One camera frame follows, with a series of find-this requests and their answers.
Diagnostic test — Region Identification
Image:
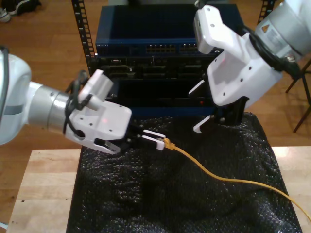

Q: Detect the dark sneaker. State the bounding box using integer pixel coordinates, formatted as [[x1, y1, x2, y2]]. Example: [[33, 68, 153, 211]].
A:
[[6, 0, 42, 16]]

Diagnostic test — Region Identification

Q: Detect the blue network switch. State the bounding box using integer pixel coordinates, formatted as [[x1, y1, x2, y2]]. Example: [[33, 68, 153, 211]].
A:
[[95, 4, 246, 58]]

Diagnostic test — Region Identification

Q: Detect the blue base box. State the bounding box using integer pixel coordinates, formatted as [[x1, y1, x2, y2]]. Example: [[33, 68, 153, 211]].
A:
[[131, 106, 216, 117]]

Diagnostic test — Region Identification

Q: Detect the black rack server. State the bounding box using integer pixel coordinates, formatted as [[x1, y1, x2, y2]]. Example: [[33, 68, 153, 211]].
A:
[[96, 55, 217, 80]]

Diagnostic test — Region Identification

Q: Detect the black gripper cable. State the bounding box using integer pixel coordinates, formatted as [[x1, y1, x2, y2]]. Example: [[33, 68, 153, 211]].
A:
[[239, 24, 302, 78], [62, 96, 86, 140]]

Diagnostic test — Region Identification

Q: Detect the white sneaker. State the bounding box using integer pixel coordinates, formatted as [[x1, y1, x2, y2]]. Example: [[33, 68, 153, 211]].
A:
[[0, 7, 12, 24]]

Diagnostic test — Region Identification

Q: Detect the wooden chair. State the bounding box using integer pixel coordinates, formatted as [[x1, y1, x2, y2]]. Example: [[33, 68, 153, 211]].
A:
[[285, 70, 311, 133]]

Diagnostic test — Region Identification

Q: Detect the yellow network cable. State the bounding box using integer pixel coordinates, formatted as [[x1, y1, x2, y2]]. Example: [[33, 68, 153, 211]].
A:
[[156, 137, 311, 223]]

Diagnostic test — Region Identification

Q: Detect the black rack tray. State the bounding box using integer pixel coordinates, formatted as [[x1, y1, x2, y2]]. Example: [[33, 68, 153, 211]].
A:
[[97, 78, 219, 109]]

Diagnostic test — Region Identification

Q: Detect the black bubble wrap mat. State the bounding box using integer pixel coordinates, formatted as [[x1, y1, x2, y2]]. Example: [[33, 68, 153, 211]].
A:
[[66, 112, 303, 233]]

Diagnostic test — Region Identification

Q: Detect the black perforated rack post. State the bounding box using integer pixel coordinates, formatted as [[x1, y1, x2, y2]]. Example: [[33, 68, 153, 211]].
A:
[[71, 0, 102, 84], [257, 0, 276, 25]]

